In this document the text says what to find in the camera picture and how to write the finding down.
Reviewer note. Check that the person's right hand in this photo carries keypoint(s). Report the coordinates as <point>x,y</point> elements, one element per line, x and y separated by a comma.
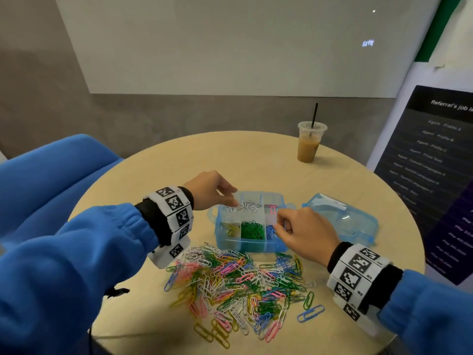
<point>309,234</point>

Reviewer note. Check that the person's left hand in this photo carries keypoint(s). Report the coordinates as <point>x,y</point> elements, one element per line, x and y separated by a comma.
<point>211,190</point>

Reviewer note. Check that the bunch of blue paper clips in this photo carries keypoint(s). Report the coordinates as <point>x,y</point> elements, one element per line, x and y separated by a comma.
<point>271,233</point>

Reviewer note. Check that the bunch of pink paper clips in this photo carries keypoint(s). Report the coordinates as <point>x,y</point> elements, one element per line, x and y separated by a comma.
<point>270,214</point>

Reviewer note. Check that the blue compartment organizer box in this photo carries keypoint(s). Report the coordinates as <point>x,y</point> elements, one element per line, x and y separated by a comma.
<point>255,197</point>

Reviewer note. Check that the bunch of yellow paper clips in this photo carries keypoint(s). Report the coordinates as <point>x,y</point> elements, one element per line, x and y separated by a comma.
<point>231,231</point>

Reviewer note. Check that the bunch of green paper clips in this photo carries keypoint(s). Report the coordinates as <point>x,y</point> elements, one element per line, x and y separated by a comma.
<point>253,230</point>

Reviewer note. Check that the pile of coloured paper clips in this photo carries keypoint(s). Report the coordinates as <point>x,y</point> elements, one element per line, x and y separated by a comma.
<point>236,288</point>

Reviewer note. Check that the person's left forearm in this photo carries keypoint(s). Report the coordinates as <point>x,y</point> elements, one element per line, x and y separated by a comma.
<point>59,277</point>

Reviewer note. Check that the blue transparent box lid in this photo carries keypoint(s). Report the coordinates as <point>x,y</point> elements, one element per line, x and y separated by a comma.
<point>344,218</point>

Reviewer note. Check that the left wrist marker band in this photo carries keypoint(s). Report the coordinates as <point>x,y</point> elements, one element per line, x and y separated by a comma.
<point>174,210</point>

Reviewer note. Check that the wrist marker band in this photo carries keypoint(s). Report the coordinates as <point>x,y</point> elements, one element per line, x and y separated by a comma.
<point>355,281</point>
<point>174,210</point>

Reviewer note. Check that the round wooden table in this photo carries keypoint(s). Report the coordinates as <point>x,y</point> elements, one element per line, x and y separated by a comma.
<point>148,173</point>

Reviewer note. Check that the right wrist marker band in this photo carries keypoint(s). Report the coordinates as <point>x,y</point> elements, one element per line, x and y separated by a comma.
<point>355,281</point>

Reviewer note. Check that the iced coffee plastic cup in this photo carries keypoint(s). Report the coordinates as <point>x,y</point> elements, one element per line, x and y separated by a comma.
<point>308,148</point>

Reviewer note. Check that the black drinking straw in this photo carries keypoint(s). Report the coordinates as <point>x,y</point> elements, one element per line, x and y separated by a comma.
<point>315,114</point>

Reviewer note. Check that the standing poster banner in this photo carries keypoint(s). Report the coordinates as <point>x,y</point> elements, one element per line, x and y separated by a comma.
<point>436,166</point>

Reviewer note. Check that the blue upholstered chair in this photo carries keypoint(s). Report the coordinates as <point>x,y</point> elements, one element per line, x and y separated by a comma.
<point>44,181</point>

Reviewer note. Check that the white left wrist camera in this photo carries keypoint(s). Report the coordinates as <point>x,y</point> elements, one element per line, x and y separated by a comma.
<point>168,251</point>

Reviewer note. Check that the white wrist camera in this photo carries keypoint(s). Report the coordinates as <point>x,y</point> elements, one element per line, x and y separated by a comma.
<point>367,323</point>
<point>168,251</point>

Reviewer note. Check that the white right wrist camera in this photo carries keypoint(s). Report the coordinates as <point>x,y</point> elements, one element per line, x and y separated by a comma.
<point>367,323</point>

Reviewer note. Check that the white wall board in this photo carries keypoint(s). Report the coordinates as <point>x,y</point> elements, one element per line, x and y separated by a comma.
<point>251,40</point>

